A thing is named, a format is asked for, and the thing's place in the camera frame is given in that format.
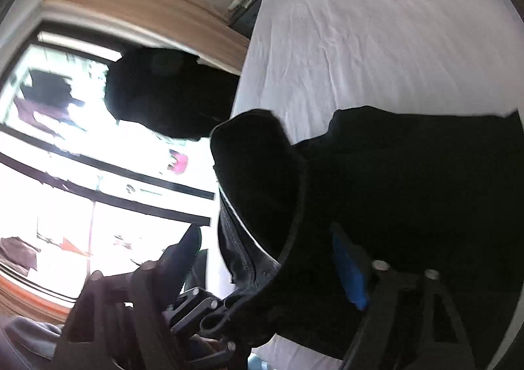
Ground person's left hand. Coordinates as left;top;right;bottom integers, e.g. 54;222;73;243
191;335;227;355

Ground black framed glass window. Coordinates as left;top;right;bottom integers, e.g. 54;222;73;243
1;22;217;318

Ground white bed sheet mattress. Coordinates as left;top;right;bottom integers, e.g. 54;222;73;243
230;0;523;369

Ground black pants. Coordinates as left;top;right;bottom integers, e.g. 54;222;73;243
202;107;523;369

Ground beige curtain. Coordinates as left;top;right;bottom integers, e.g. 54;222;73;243
44;0;250;74

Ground dark grey bedside table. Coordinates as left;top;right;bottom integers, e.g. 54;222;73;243
228;0;262;38

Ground hanging dark clothes outside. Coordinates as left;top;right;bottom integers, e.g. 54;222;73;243
13;68;84;138

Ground black chair with clothes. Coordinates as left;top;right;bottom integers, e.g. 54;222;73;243
104;47;240;140

